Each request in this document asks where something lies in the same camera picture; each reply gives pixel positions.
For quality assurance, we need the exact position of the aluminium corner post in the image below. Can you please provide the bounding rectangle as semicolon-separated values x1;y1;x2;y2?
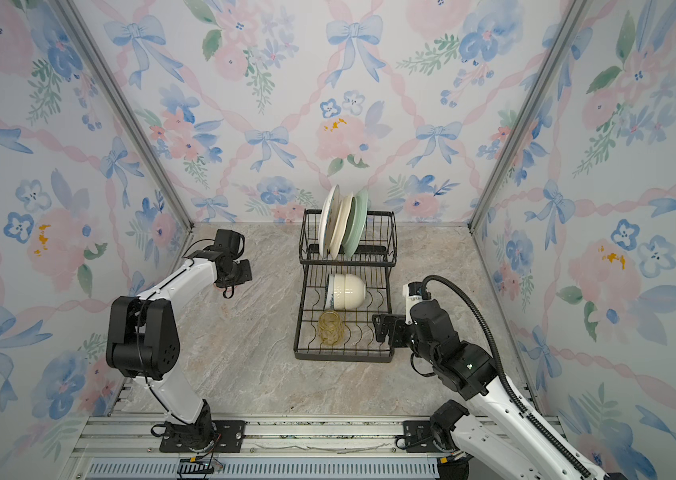
49;0;194;232
468;0;589;237

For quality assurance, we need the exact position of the cream ribbed bowl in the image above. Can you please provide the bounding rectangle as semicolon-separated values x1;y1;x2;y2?
334;274;367;311

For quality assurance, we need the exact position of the aluminium corner post right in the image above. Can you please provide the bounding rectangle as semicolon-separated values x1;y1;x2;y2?
468;0;589;237

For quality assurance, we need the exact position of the blue floral bowl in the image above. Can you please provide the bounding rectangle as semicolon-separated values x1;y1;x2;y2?
325;274;336;310

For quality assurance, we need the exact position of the black wire dish rack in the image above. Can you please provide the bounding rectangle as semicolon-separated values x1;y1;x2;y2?
293;209;398;363

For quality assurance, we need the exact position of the green plate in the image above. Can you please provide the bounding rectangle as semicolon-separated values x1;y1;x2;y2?
342;188;369;258

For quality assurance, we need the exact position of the yellow glass cup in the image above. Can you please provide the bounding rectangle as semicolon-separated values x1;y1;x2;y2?
317;311;346;347

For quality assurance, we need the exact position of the cream plate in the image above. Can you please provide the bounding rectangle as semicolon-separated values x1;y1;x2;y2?
329;193;354;260

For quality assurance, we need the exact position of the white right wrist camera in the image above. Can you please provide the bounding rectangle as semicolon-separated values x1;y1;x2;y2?
403;281;431;325

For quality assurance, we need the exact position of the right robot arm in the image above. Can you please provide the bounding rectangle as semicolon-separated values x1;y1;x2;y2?
373;300;624;479

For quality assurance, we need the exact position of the aluminium corner post left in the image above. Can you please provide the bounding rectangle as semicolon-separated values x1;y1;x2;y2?
49;0;194;232

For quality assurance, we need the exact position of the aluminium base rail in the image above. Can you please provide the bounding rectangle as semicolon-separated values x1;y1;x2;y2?
61;413;567;480

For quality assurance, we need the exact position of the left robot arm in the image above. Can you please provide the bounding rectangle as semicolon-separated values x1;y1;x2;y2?
105;229;253;452

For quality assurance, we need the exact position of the white plate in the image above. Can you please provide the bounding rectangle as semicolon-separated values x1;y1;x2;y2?
318;185;340;258

